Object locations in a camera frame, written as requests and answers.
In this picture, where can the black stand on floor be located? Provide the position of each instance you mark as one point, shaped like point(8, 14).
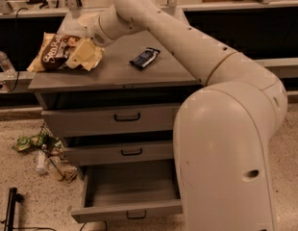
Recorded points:
point(14, 198)

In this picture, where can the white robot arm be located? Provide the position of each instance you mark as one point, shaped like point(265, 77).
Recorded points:
point(222, 131)

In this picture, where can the grey drawer cabinet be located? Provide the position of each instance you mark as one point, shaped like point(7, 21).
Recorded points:
point(116, 83)

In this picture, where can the grey open bottom drawer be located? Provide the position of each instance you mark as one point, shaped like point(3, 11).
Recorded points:
point(136, 190)

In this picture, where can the green snack bag on floor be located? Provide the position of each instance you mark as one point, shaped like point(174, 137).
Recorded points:
point(23, 143)

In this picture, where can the dark blue snack bar wrapper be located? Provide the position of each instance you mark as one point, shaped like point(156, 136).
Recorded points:
point(145, 58)

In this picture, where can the brown sea salt chip bag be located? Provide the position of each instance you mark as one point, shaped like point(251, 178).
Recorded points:
point(54, 52)

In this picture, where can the grey top drawer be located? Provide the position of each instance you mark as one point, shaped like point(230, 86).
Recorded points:
point(111, 120)

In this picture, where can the clear plastic bottle on floor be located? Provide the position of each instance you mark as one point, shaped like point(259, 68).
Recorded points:
point(41, 157)

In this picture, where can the clear water bottle at left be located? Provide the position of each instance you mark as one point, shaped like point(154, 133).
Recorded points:
point(6, 65)

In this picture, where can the clear plastic cup on floor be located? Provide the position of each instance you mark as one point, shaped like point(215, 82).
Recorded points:
point(53, 166)

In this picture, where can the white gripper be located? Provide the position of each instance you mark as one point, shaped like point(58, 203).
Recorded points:
point(95, 33)

